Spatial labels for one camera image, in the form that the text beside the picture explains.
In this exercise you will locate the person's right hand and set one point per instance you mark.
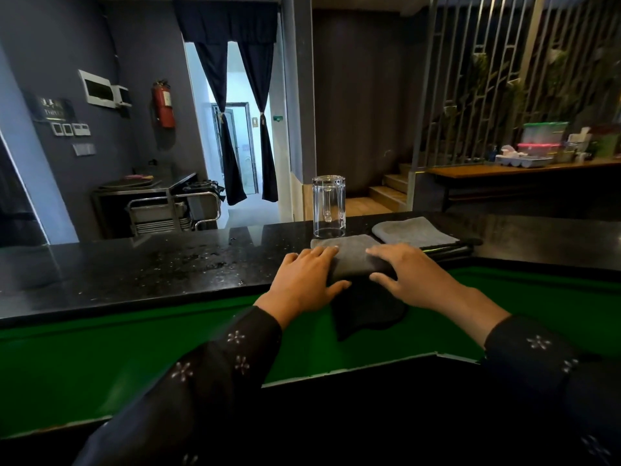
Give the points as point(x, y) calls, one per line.
point(419, 279)

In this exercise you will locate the person's right thumb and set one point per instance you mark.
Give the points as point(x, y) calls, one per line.
point(383, 281)

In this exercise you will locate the clear glass mug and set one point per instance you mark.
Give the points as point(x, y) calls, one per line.
point(329, 206)

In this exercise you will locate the person's left forearm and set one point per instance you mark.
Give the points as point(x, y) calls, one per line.
point(194, 388)

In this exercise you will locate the person's left thumb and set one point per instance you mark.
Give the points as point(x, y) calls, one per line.
point(337, 291)

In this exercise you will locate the stainless steel cart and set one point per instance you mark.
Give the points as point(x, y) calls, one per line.
point(160, 203)

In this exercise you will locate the wooden stairs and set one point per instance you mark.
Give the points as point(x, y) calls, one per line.
point(383, 189)

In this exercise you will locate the red lidded plastic container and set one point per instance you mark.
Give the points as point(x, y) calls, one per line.
point(538, 149)

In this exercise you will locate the glass door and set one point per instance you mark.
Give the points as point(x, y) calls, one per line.
point(240, 145)

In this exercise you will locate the person's right forearm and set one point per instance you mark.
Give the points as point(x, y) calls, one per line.
point(529, 368)

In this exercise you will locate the red fire extinguisher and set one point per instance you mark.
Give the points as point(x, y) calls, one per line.
point(164, 105)

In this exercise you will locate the white wall box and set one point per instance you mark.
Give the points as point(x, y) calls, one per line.
point(99, 89)

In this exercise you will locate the metal lattice screen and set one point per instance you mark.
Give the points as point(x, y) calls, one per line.
point(509, 77)

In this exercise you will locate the white wall switches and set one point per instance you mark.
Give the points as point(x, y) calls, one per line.
point(71, 129)

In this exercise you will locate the dark wall sign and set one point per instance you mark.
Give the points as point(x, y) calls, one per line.
point(51, 109)

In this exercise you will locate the round dark tray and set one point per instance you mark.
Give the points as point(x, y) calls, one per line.
point(133, 181)

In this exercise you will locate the dark blue curtain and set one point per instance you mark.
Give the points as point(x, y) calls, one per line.
point(233, 92)

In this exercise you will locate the dark grey cloth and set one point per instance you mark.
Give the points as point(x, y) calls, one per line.
point(356, 286)

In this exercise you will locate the person's left hand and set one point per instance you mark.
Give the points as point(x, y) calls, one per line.
point(301, 286)

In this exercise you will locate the green lidded plastic container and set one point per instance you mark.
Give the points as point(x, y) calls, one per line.
point(544, 132)

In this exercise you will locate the person's left middle finger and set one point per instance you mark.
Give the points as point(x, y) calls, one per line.
point(311, 254)

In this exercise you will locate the white ice cube tray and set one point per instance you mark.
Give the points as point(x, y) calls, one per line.
point(524, 161)

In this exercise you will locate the wooden counter shelf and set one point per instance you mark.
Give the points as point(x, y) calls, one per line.
point(519, 169)

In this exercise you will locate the light grey folded cloth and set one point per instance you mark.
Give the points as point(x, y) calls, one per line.
point(412, 231)

